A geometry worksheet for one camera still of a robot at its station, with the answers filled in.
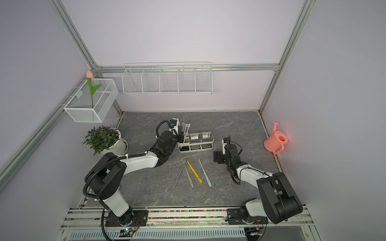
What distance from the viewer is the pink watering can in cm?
92

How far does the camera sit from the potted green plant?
32.9 inches

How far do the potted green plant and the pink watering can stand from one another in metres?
0.96
